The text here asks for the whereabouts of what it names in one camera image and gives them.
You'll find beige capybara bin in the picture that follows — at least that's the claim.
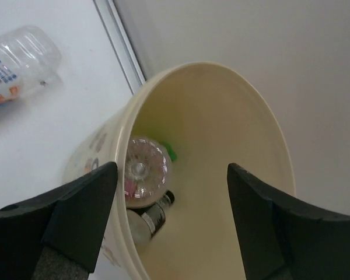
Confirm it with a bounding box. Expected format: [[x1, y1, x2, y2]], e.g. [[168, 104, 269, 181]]
[[62, 62, 295, 279]]

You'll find small black label bottle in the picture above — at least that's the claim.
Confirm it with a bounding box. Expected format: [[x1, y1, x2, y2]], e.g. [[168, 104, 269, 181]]
[[127, 190, 175, 253]]

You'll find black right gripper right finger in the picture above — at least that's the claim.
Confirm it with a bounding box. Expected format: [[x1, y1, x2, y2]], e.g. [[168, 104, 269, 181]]
[[227, 163, 350, 279]]

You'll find red white label bottle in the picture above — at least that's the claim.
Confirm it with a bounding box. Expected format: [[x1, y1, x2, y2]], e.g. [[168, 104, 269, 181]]
[[124, 136, 172, 208]]

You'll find green plastic bottle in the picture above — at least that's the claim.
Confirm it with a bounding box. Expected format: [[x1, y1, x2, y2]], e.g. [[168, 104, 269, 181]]
[[159, 141, 177, 162]]

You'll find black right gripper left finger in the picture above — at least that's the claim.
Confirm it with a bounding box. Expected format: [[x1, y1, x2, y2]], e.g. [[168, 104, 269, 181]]
[[0, 162, 118, 279]]

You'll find blue orange label bottle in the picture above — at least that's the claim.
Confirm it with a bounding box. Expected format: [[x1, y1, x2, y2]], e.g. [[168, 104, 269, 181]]
[[0, 25, 62, 108]]

